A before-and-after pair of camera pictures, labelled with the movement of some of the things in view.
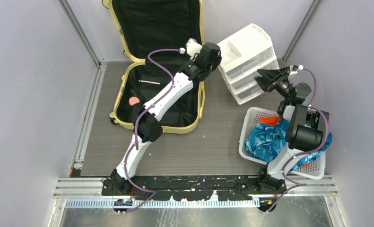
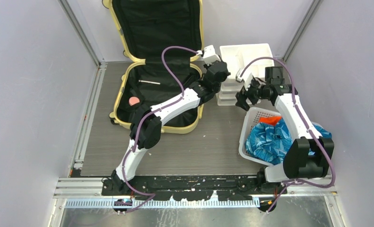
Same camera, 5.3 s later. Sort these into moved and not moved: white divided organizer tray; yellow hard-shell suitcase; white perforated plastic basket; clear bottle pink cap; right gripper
Moved: white divided organizer tray; right gripper
Not moved: white perforated plastic basket; yellow hard-shell suitcase; clear bottle pink cap
